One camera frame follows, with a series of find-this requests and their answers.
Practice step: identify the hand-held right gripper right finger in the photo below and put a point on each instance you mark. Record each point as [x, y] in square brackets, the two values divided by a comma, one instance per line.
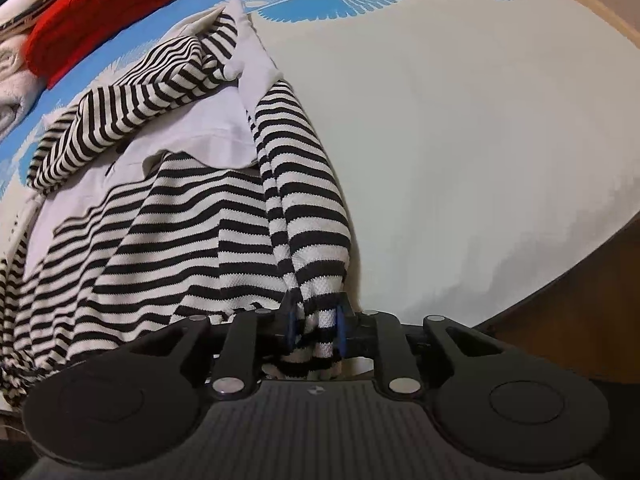
[343, 331]

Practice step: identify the wooden bed frame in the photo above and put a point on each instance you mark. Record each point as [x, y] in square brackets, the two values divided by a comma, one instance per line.
[575, 310]

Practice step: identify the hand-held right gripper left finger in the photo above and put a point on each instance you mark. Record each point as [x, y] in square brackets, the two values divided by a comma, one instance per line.
[290, 329]

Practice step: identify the striped shirt with white vest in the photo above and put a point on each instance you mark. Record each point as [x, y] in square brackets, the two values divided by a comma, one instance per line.
[175, 220]

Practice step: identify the red folded blanket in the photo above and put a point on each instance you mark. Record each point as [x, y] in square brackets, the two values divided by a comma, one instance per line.
[100, 15]

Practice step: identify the white folded quilt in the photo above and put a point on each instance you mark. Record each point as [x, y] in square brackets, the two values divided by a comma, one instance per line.
[15, 85]

